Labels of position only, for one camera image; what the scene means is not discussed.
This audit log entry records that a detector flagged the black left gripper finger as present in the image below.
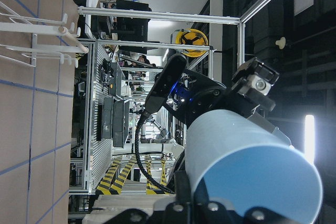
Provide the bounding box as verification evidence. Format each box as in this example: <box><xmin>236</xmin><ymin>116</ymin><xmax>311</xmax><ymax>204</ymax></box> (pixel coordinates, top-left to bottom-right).
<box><xmin>174</xmin><ymin>170</ymin><xmax>192</xmax><ymax>204</ymax></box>

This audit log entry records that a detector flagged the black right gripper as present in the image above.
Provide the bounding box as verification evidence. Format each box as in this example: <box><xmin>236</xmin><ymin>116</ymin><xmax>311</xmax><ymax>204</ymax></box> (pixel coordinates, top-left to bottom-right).
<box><xmin>167</xmin><ymin>57</ymin><xmax>279</xmax><ymax>127</ymax></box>

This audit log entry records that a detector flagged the light blue ikea cup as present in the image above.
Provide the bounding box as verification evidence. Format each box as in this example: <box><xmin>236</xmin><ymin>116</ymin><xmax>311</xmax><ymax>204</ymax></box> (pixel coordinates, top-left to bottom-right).
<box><xmin>185</xmin><ymin>110</ymin><xmax>322</xmax><ymax>223</ymax></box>

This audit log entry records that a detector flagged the yellow hard hat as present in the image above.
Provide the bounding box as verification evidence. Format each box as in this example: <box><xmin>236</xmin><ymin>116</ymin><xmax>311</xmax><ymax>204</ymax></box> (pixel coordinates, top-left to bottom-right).
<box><xmin>175</xmin><ymin>28</ymin><xmax>208</xmax><ymax>58</ymax></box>

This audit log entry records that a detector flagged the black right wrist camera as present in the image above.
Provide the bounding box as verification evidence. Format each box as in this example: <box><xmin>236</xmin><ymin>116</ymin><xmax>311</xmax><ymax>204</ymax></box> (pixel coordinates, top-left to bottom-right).
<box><xmin>145</xmin><ymin>54</ymin><xmax>186</xmax><ymax>114</ymax></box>

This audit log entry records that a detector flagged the white wire cup rack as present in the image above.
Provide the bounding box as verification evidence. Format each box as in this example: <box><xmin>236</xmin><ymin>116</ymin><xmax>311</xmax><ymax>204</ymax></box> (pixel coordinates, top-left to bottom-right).
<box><xmin>0</xmin><ymin>1</ymin><xmax>89</xmax><ymax>69</ymax></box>

